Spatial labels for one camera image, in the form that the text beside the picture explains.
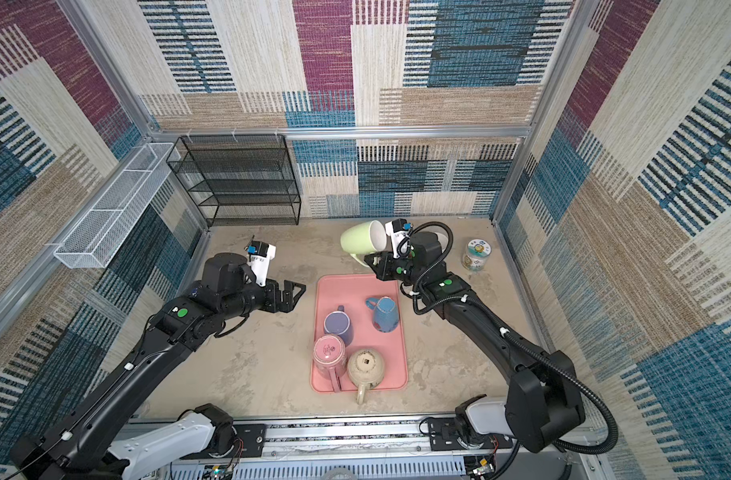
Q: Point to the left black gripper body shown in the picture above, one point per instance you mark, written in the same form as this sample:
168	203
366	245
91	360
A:
271	302

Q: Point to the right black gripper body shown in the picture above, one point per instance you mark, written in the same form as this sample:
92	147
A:
395	268

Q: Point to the light green ceramic mug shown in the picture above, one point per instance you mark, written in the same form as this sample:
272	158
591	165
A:
364	239

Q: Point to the blue dotted ceramic mug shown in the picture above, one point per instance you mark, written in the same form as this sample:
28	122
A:
385	313

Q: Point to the purple ceramic mug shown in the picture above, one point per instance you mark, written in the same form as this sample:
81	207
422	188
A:
338	323

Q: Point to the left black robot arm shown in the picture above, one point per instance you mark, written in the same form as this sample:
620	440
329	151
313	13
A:
84	444

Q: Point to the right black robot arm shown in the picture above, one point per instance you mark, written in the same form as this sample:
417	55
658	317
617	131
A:
543	402

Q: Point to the pink ghost pattern mug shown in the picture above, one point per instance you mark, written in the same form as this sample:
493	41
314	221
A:
329	358

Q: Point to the pink plastic tray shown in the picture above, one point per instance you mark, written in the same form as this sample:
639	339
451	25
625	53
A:
352	291

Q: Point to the green lidded yogurt cup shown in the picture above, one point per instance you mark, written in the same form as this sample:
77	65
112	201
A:
476	255

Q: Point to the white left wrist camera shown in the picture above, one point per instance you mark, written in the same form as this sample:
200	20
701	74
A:
260	254

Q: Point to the black wire mesh shelf rack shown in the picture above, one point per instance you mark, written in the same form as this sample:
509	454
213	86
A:
238	180

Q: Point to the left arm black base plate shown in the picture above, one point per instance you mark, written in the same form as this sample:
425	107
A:
247	441

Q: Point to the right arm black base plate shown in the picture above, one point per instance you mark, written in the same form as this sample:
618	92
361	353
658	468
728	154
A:
444	436

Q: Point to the white wire mesh basket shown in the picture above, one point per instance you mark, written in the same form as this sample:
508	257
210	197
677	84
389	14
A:
96	238

